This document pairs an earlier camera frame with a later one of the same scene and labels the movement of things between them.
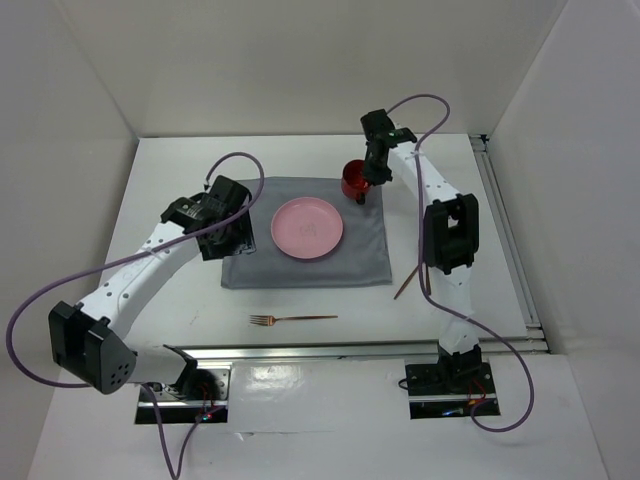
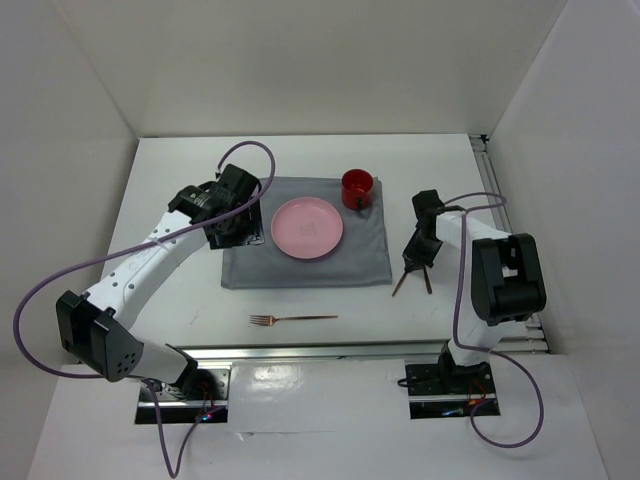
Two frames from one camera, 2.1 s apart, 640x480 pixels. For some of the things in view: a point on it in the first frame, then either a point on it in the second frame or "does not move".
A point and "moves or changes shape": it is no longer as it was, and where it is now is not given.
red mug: (354, 182) moves or changes shape
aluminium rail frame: (535, 342) does not move
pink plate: (307, 228) does not move
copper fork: (269, 320) does not move
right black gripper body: (376, 170) to (421, 250)
